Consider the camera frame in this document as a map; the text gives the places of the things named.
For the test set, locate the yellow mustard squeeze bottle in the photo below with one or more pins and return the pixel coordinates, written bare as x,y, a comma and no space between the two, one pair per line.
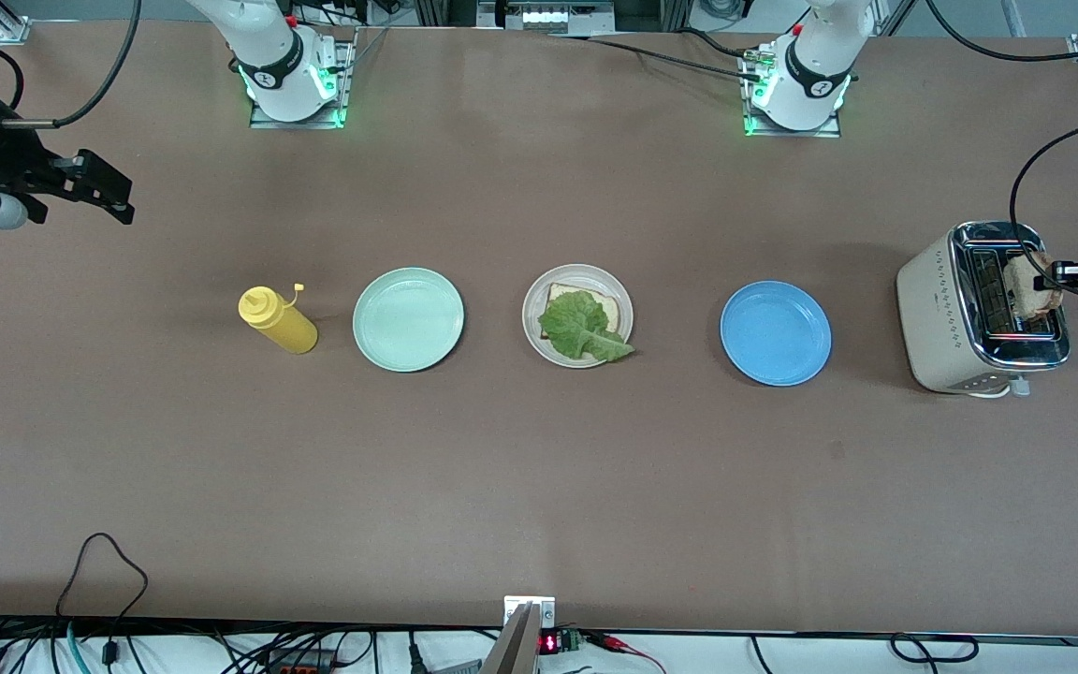
286,328

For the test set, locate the blue plate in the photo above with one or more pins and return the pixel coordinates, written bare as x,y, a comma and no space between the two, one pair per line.
776,333

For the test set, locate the flat-bottomed bread slice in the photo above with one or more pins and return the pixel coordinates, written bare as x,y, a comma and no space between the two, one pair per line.
612,314

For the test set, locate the red digit display module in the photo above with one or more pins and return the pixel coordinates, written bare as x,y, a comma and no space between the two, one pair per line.
550,643

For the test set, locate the white metal edge bracket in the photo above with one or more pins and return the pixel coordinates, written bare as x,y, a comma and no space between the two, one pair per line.
548,613

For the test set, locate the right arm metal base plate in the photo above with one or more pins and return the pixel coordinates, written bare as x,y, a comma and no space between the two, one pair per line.
296,124

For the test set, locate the round-topped bread slice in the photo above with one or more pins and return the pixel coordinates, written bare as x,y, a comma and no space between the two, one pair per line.
1026,290

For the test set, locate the beige chrome toaster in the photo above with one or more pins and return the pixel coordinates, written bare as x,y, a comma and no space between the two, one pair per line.
932,309

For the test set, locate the white lit control unit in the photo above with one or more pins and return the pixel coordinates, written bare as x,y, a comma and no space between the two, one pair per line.
544,17

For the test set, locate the green lettuce leaf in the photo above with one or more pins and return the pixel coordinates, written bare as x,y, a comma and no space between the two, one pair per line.
581,323

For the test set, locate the mint green plate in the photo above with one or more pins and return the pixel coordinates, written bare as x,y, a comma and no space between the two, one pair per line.
408,320

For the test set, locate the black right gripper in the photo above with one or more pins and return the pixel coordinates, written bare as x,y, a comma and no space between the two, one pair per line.
4,156

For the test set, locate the beige plate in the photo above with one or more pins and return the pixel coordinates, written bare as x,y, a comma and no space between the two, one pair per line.
531,318

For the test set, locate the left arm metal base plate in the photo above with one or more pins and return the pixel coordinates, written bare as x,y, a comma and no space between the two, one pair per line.
792,134

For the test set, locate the grey metal bar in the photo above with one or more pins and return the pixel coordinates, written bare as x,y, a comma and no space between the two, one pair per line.
511,651

